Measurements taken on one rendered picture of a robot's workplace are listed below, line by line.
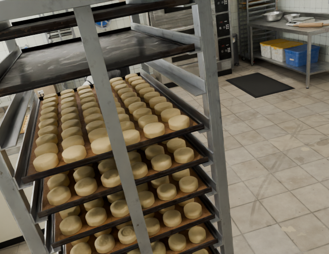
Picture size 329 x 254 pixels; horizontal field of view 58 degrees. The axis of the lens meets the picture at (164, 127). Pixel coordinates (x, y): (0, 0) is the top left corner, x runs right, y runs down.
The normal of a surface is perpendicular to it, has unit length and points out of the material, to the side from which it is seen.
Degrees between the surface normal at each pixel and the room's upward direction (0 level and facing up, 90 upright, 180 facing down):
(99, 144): 0
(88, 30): 90
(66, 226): 0
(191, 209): 0
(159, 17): 90
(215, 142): 90
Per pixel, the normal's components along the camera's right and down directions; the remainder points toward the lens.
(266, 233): -0.16, -0.89
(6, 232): 0.29, 0.37
